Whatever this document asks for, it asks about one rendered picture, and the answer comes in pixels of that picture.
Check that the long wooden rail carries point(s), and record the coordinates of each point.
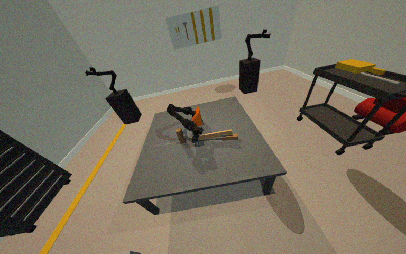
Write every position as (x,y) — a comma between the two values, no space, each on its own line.
(215,134)

